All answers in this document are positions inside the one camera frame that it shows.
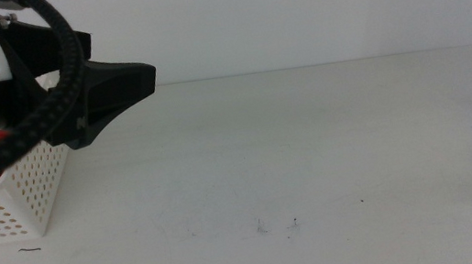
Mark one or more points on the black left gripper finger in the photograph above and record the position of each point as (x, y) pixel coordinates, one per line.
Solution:
(38, 44)
(118, 86)

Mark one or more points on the white perforated plastic basket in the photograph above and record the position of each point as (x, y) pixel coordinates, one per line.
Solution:
(35, 188)

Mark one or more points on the thin dark thread scrap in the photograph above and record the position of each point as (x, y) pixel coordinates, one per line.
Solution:
(30, 249)

